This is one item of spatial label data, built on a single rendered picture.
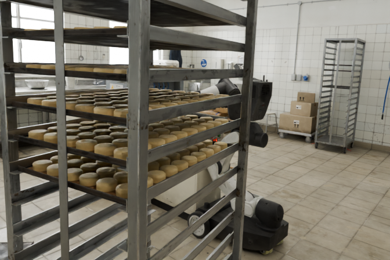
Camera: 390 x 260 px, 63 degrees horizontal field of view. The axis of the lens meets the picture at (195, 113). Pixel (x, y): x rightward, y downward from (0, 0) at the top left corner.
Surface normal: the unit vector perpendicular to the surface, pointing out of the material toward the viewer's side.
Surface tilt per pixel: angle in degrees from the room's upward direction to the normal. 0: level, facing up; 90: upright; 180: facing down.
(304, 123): 90
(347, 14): 90
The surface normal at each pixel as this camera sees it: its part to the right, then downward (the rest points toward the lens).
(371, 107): -0.66, 0.09
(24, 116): 0.76, 0.13
